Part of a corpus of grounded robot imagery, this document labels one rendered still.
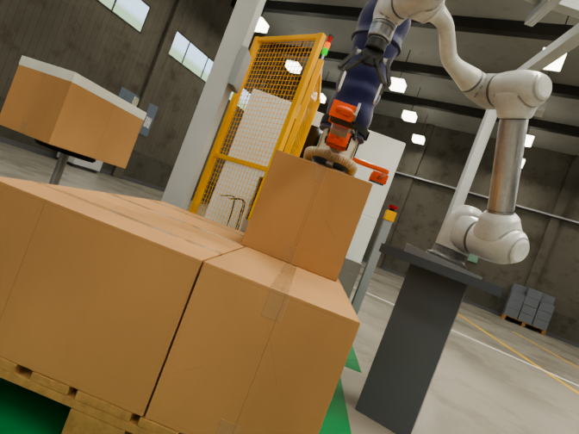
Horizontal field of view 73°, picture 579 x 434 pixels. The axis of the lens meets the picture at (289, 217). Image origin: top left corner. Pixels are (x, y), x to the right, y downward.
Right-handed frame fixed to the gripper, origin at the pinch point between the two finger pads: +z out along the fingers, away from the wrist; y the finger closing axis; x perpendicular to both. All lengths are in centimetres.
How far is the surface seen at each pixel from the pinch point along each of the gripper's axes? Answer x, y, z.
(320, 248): -10, -8, 57
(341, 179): -9.7, -6.0, 29.5
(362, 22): -35, 10, -43
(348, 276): -77, -30, 69
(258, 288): 49, 4, 68
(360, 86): -30.3, 0.7, -14.2
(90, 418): 50, 30, 112
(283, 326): 49, -5, 74
